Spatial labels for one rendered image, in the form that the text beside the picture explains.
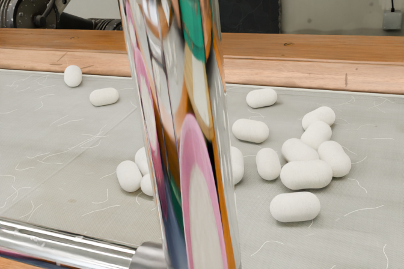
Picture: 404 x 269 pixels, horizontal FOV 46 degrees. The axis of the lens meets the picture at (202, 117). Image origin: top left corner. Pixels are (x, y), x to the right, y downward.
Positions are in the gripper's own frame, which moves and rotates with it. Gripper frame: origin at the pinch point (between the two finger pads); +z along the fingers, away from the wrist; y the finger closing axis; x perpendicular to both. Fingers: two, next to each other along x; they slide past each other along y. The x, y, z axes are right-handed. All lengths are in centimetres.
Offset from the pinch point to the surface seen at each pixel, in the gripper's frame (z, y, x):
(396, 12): -111, 6, 168
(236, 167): 18.9, 6.3, -3.3
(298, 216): 21.8, 11.8, -4.8
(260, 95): 8.9, 3.9, 5.4
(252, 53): 1.4, 0.1, 10.6
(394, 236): 21.6, 17.8, -3.7
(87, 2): -104, -161, 156
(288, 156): 16.6, 9.4, -0.8
